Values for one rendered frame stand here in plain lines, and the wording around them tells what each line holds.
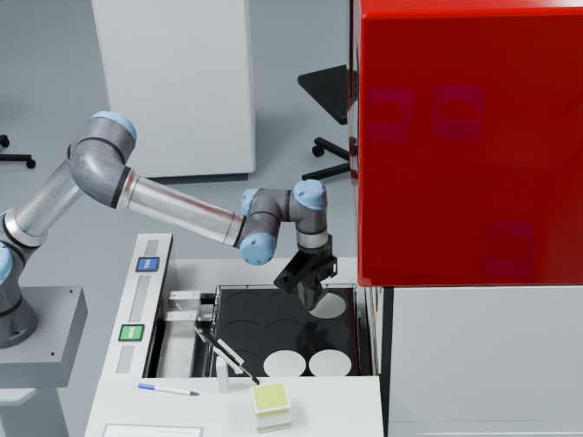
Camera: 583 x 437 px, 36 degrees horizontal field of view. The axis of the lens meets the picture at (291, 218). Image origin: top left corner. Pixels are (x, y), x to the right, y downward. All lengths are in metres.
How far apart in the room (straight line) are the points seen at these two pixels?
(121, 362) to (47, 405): 0.41
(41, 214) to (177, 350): 0.46
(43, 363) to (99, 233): 1.99
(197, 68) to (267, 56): 1.58
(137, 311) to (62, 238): 1.99
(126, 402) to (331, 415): 0.45
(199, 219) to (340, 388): 0.48
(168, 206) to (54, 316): 0.56
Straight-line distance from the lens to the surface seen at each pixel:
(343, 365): 2.17
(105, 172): 1.96
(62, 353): 2.28
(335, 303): 2.33
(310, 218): 2.07
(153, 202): 1.96
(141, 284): 2.35
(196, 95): 4.16
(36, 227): 2.27
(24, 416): 2.49
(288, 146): 4.70
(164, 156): 4.33
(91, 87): 5.47
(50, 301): 2.43
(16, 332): 2.33
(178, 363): 2.23
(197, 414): 1.99
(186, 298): 2.36
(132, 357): 2.16
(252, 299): 2.35
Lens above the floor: 2.43
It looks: 36 degrees down
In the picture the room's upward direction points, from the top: 2 degrees counter-clockwise
